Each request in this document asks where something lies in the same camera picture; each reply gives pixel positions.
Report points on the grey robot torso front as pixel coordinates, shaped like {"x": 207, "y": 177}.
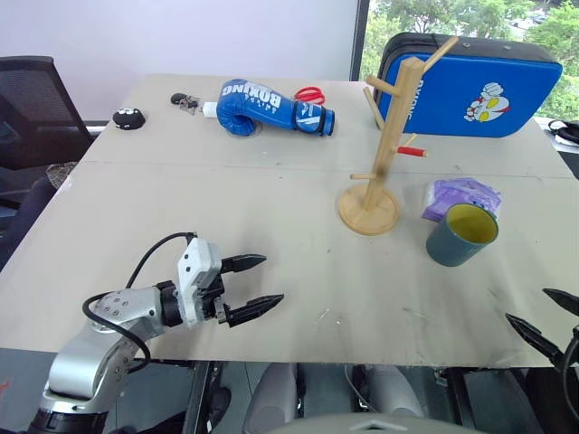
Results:
{"x": 375, "y": 425}

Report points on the black table leg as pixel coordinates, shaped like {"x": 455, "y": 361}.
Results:
{"x": 196, "y": 398}

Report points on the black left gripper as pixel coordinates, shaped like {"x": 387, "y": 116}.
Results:
{"x": 215, "y": 298}

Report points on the blue boxing glove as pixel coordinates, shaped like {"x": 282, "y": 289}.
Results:
{"x": 253, "y": 106}

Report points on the blue boxing kick pad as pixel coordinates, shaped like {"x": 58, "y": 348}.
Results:
{"x": 479, "y": 86}

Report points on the black mesh office chair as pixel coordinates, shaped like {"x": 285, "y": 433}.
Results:
{"x": 31, "y": 113}

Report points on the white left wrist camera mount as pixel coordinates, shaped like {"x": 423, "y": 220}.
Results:
{"x": 196, "y": 267}

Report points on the grey rounded robot leg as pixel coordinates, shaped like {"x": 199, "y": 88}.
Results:
{"x": 395, "y": 393}
{"x": 271, "y": 398}

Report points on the wooden mug tree stand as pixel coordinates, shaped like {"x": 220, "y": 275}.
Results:
{"x": 368, "y": 212}

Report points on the grey mug yellow inside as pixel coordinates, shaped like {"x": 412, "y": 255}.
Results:
{"x": 452, "y": 246}

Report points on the purple tissue pack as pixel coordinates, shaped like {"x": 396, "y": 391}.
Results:
{"x": 445, "y": 194}

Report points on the black round dotted object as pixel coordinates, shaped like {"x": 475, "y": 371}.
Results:
{"x": 128, "y": 119}

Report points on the black window frame post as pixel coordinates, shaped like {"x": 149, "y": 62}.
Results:
{"x": 359, "y": 36}

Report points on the small black key bunch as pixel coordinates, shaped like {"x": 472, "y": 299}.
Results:
{"x": 181, "y": 99}

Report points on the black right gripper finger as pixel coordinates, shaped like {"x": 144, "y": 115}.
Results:
{"x": 564, "y": 299}
{"x": 534, "y": 336}

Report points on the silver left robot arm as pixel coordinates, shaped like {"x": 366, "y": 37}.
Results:
{"x": 95, "y": 343}

